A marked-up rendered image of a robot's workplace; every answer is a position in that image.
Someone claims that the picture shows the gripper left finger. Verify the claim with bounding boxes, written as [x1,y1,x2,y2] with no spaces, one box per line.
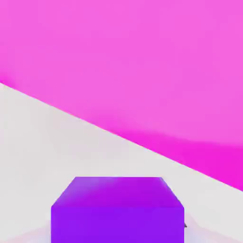
[7,221,52,243]

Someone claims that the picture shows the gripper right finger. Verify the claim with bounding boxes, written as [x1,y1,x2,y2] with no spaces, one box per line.
[184,213,238,243]

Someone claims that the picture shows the small purple cube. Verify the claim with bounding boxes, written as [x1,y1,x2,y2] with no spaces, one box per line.
[50,176,185,243]

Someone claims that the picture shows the large pink box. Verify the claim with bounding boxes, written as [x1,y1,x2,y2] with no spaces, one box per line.
[0,0,243,192]

